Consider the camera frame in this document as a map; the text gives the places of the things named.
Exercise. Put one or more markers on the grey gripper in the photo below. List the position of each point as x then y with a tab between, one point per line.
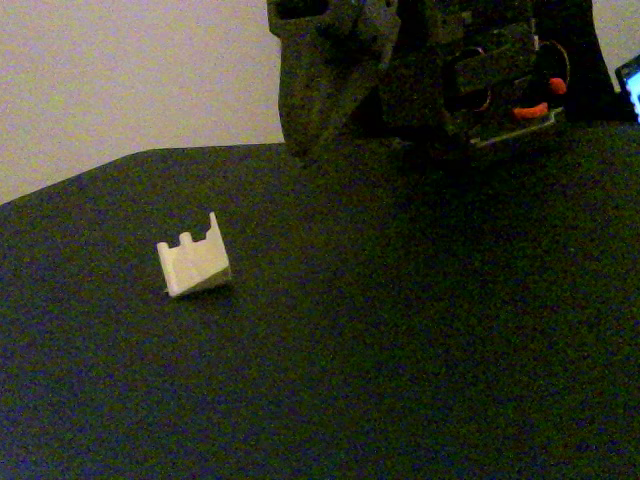
320	100

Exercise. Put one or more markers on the white plastic printed part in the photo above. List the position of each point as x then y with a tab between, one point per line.
195	265

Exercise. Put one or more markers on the grey SO-100 robot arm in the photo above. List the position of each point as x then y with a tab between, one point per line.
490	75

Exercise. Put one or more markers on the dark blue desk mat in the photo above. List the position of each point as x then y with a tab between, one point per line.
300	350

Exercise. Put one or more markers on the black clamp with orange pad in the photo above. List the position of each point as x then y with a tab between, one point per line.
558	85
531	111

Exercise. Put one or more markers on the black office chair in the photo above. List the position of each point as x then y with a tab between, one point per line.
587	75

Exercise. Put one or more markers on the laptop with lit screen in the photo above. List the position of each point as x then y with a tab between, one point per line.
631	87

